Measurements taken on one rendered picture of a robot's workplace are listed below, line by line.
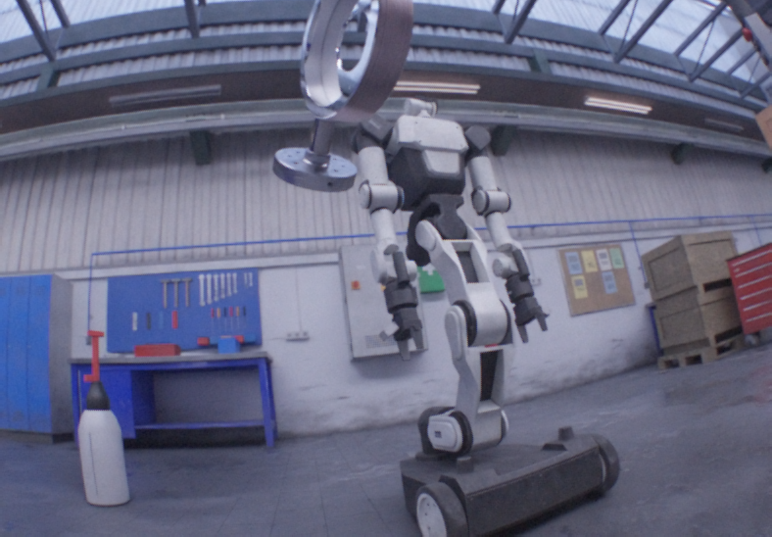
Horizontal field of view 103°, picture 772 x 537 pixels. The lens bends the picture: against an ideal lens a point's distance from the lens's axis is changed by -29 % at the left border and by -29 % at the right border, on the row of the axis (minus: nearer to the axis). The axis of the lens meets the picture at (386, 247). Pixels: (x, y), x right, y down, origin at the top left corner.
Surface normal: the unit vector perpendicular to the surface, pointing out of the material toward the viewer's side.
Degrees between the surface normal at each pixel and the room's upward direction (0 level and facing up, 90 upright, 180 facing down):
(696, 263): 90
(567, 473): 90
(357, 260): 90
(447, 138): 90
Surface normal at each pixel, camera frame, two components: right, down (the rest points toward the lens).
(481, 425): 0.36, -0.06
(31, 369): 0.18, -0.32
